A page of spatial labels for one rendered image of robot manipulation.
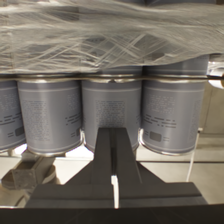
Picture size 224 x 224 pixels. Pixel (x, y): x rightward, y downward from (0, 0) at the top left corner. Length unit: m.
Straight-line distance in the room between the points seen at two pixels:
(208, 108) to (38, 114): 3.37
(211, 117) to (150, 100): 3.39
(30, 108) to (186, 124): 0.15
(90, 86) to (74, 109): 0.03
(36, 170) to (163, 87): 0.29
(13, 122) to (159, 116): 0.16
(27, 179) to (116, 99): 0.28
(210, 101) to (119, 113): 3.31
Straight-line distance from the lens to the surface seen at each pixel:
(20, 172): 0.37
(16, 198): 0.56
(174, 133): 0.17
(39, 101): 0.17
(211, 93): 3.42
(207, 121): 3.54
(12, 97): 0.20
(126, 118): 0.16
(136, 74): 0.16
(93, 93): 0.16
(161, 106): 0.17
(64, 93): 0.16
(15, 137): 0.21
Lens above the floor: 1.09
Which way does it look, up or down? 16 degrees up
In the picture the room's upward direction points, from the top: 178 degrees counter-clockwise
